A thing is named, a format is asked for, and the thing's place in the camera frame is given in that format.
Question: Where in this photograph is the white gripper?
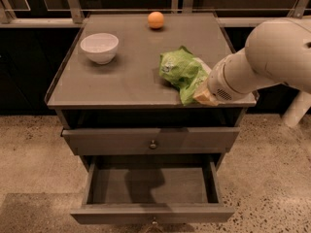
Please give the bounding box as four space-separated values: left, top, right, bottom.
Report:
193 55 259 106

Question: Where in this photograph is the green rice chip bag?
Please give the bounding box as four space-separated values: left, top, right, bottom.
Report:
159 46 208 106

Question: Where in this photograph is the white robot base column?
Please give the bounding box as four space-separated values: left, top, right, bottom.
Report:
282 91 311 127

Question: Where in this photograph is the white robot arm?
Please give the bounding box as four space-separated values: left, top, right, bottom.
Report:
193 17 311 106

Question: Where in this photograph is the grey drawer cabinet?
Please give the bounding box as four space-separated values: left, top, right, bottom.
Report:
44 11 260 173

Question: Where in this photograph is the grey top drawer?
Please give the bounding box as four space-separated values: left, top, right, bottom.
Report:
62 127 240 155

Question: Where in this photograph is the grey open middle drawer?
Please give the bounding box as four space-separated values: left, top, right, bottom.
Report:
71 154 234 224

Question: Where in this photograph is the orange fruit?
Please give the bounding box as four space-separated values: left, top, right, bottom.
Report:
148 12 164 29

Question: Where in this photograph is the white ceramic bowl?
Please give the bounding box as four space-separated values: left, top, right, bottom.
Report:
80 33 119 64

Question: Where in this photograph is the metal window frame rail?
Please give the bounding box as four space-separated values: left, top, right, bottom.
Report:
0 0 310 27

